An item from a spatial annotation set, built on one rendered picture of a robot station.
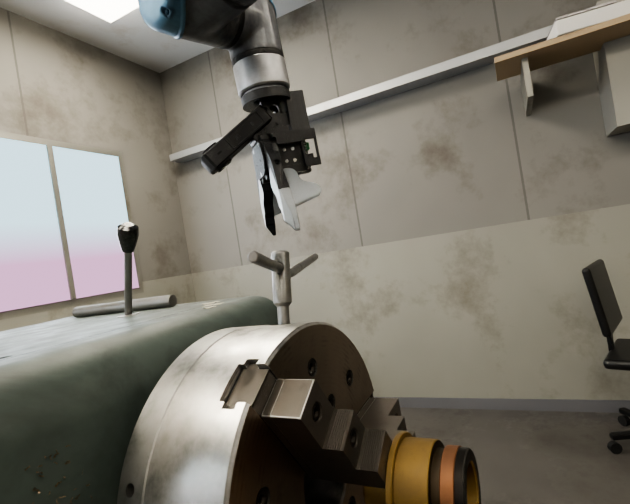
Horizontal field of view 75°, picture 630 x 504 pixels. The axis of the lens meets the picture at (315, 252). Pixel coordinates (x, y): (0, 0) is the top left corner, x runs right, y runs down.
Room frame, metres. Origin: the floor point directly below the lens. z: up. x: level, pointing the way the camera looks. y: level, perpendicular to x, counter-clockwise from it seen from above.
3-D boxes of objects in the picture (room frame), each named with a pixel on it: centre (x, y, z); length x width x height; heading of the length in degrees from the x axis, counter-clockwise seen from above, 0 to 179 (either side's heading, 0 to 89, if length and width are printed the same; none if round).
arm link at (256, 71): (0.59, 0.04, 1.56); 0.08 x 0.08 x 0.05
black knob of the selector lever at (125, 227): (0.64, 0.28, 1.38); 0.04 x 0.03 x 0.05; 61
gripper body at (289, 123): (0.60, 0.02, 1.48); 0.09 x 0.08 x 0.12; 107
